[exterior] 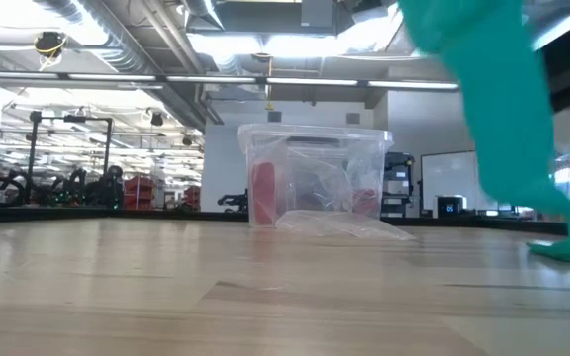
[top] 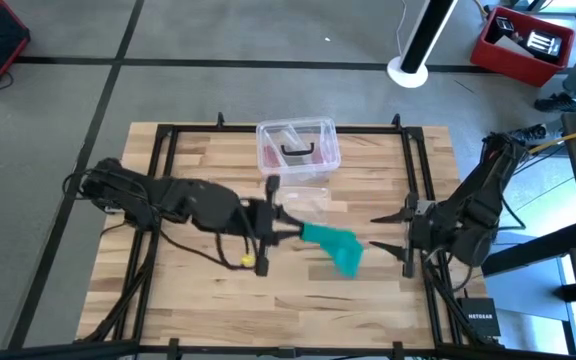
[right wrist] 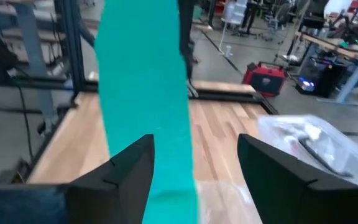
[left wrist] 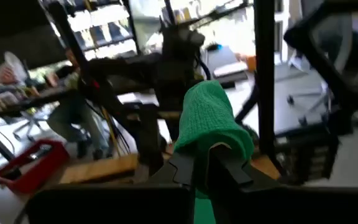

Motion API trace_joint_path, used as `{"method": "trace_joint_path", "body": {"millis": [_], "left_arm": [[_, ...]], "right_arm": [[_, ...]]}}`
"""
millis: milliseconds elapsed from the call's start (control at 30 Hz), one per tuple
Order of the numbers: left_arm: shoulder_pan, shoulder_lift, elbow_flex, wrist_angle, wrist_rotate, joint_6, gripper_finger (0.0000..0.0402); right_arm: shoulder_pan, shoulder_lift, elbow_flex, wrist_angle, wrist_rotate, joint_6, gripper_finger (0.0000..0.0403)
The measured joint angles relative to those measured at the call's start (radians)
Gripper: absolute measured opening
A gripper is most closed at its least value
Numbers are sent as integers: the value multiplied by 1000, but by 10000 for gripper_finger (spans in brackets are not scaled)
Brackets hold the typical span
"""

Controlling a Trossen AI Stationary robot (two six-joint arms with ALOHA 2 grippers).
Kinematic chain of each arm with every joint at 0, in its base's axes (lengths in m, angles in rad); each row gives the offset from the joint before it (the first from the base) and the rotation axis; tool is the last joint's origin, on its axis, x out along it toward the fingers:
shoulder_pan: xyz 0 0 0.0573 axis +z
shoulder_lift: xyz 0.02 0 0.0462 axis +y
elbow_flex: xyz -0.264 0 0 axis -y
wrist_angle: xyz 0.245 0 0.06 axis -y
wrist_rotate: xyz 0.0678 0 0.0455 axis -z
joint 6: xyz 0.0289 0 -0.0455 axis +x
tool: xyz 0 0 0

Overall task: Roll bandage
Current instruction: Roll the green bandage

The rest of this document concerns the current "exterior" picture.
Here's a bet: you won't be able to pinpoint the silver ceiling duct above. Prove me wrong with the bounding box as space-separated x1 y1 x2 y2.
32 0 227 131

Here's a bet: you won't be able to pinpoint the clear plastic zip bag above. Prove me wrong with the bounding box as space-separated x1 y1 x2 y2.
274 209 417 242

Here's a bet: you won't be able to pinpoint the large red pad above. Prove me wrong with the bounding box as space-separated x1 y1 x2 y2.
250 161 278 227

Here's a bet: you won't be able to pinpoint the black background rig frame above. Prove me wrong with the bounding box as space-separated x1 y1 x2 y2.
0 110 116 209

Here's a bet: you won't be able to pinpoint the long ceiling light bar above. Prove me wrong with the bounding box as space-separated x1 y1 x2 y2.
0 69 460 92

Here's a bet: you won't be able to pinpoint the red storage shelf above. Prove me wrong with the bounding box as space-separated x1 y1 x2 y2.
123 174 156 211
182 184 203 212

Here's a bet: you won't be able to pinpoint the clear plastic storage bin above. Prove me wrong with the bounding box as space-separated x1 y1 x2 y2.
237 123 395 230

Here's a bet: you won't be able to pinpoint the green elastic bandage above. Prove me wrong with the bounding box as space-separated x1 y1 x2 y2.
396 0 570 265

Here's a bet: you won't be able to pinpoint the black ceiling cable reel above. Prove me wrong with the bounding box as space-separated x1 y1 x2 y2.
34 30 67 56

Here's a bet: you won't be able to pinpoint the tall black machine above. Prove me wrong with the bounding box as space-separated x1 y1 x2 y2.
381 151 416 220

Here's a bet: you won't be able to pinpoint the whiteboard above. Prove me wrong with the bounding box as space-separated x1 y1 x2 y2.
420 149 484 213

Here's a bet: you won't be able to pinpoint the small red pad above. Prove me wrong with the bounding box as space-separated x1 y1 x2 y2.
352 188 381 218

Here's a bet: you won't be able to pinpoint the black background robot arms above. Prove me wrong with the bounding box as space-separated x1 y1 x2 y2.
0 165 124 210

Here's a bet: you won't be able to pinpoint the black metal table frame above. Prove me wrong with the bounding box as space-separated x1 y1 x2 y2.
0 204 569 237

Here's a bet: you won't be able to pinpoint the black curved handle object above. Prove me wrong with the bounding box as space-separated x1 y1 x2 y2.
292 170 353 214

